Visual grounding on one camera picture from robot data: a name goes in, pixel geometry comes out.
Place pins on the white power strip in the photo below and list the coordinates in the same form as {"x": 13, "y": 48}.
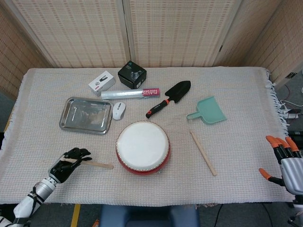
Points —
{"x": 291, "y": 114}

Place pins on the woven folding screen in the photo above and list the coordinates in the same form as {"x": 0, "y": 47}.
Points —
{"x": 177, "y": 30}

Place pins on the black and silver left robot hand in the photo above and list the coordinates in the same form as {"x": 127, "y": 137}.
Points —
{"x": 64, "y": 169}

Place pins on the beige woven tablecloth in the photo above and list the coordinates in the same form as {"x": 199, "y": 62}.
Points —
{"x": 236, "y": 153}

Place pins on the white product box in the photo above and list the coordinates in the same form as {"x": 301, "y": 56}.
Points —
{"x": 101, "y": 82}

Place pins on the silver right hand orange fingertips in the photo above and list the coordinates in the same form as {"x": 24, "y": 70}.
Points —
{"x": 292, "y": 170}

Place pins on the black garden trowel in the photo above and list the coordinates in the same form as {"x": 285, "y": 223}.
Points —
{"x": 178, "y": 91}

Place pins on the silver metal tray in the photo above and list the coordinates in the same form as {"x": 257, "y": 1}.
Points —
{"x": 85, "y": 116}

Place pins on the white computer mouse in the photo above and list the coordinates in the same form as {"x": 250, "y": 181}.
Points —
{"x": 118, "y": 111}

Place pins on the teal plastic dustpan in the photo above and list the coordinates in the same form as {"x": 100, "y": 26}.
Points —
{"x": 210, "y": 111}

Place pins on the blue chair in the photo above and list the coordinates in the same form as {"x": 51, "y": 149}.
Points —
{"x": 146, "y": 216}

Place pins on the plastic food wrap roll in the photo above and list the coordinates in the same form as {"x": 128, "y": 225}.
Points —
{"x": 123, "y": 94}

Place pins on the black cube box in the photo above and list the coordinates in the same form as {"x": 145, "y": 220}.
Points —
{"x": 131, "y": 74}

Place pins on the wooden drumstick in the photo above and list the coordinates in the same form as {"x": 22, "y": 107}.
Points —
{"x": 99, "y": 165}
{"x": 203, "y": 153}

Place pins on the red drum with white skin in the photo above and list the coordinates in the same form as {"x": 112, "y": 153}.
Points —
{"x": 142, "y": 144}

